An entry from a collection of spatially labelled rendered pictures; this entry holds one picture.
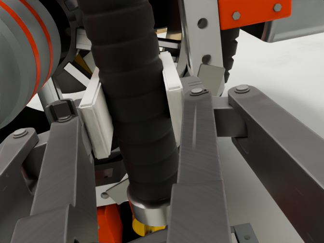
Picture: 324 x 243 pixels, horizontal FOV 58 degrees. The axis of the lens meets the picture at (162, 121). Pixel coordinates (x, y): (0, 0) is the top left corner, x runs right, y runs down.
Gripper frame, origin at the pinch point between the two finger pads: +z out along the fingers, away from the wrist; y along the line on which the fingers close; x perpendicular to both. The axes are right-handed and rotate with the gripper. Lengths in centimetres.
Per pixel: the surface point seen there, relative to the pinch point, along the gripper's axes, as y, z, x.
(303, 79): 108, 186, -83
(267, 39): 22.1, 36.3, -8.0
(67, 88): -19, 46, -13
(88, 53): -11.8, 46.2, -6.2
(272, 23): 22.9, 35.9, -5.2
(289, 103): 82, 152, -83
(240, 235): 18, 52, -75
